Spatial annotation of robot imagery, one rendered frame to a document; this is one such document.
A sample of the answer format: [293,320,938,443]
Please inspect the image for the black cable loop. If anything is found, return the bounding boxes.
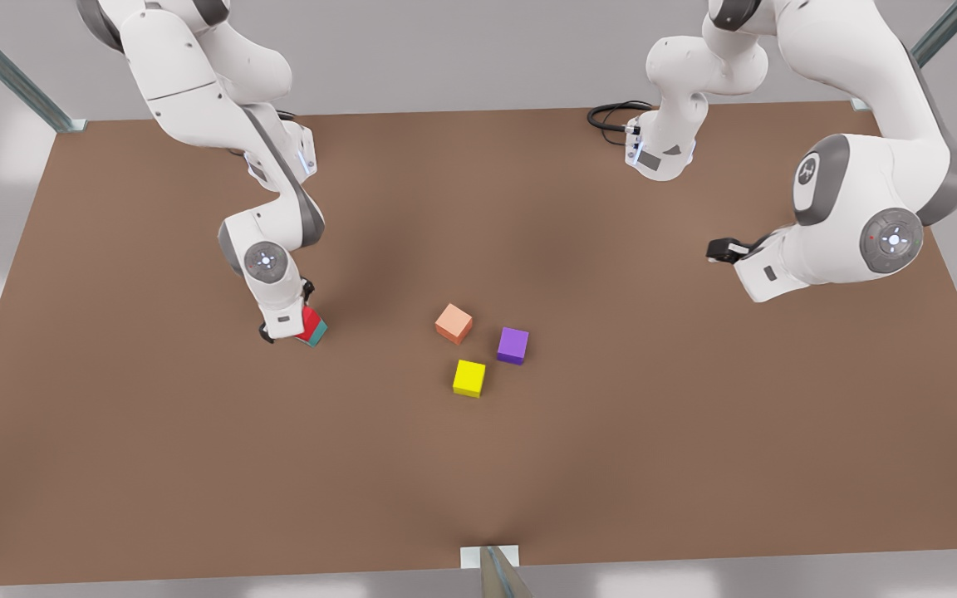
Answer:
[587,100,655,148]

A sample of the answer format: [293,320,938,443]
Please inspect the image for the salmon orange wooden cube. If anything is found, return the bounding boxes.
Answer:
[434,303,474,346]

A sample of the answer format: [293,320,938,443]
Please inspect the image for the yellow wooden cube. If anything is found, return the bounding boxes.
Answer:
[452,359,487,399]

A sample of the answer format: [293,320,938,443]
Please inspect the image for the silver frame post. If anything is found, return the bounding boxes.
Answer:
[0,0,88,135]
[851,0,957,113]
[459,544,534,598]

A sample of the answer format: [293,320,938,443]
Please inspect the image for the purple wooden cube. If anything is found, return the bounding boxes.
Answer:
[496,326,531,365]

